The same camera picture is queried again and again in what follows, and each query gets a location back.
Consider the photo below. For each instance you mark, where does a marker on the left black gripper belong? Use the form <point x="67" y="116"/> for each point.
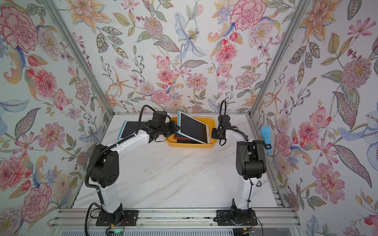
<point x="173" y="129"/>

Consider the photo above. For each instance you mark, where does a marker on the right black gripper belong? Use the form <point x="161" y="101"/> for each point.
<point x="214" y="135"/>

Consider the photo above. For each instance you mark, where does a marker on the blue-edged writing tablet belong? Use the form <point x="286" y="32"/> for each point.
<point x="128" y="128"/>
<point x="193" y="128"/>

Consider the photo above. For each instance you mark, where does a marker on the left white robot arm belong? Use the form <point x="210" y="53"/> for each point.
<point x="104" y="170"/>

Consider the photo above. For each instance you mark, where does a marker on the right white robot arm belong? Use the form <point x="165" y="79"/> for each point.
<point x="250" y="164"/>

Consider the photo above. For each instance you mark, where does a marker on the yellow storage box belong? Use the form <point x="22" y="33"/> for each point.
<point x="210" y="122"/>

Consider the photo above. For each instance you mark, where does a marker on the blue microphone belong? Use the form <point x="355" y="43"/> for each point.
<point x="265" y="132"/>

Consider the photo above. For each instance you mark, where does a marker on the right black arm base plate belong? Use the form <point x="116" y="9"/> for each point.
<point x="245" y="217"/>

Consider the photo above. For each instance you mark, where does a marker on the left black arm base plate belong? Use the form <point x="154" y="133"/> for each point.
<point x="124" y="218"/>

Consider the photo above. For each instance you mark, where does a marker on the aluminium front rail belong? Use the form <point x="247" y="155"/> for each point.
<point x="270" y="217"/>

